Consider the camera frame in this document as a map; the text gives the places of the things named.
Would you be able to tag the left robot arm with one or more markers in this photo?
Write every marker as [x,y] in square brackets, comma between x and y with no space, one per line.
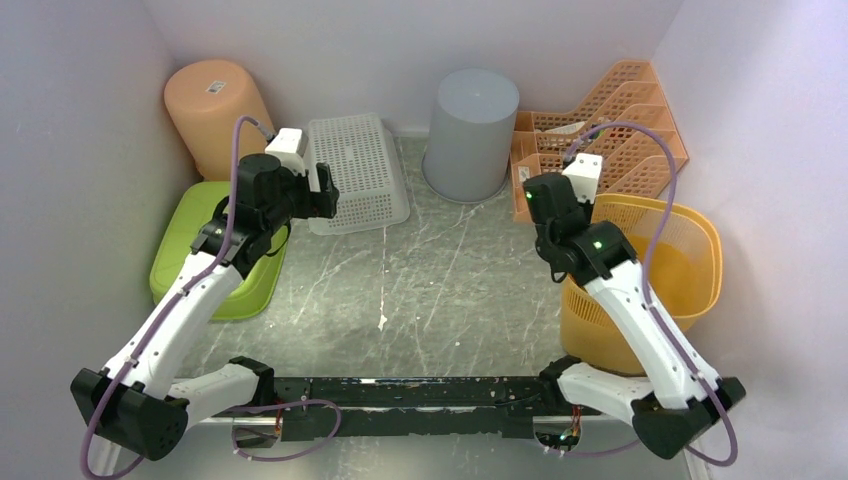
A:
[134,400]

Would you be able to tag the orange plastic file organizer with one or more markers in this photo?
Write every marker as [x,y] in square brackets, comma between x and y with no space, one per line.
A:
[633,164]

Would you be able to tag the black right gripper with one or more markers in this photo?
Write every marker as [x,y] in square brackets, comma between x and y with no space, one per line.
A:
[588,208]

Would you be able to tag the green plastic tub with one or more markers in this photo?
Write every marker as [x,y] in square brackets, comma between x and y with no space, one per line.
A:
[194,210]

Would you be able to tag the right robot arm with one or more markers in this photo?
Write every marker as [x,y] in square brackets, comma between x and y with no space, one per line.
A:
[680,396]

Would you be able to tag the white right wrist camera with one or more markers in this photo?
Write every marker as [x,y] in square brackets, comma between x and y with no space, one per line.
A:
[584,174]

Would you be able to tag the grey plastic bin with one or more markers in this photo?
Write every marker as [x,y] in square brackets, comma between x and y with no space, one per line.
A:
[470,131]

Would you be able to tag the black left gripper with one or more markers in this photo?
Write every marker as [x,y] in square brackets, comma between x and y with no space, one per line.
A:
[321,203]

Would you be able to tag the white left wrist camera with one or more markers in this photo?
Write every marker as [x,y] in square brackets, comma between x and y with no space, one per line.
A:
[289,146]

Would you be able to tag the orange plastic bucket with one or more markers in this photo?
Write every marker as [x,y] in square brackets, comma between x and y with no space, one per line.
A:
[204,100]

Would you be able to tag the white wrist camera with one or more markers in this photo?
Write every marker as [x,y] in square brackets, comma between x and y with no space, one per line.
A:
[584,174]
[289,146]

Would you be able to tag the yellow mesh waste basket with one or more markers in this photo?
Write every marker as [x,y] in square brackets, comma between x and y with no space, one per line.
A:
[685,273]

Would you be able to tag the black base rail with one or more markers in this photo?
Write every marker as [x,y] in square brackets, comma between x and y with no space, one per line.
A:
[510,406]

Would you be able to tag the white paper booklet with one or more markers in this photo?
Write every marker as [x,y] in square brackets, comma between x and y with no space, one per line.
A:
[568,129]

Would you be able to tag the white perforated plastic basket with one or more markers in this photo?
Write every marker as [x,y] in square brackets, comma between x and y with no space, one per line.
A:
[365,168]

